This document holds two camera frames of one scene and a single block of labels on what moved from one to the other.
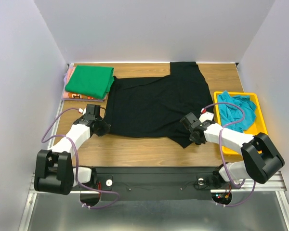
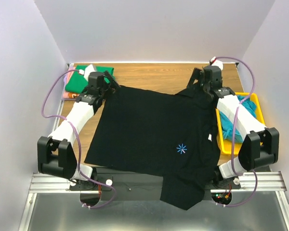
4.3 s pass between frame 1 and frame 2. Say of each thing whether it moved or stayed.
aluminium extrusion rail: stayed
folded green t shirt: stayed
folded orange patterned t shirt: stayed
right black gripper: moved
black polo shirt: moved
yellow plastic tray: stayed
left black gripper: moved
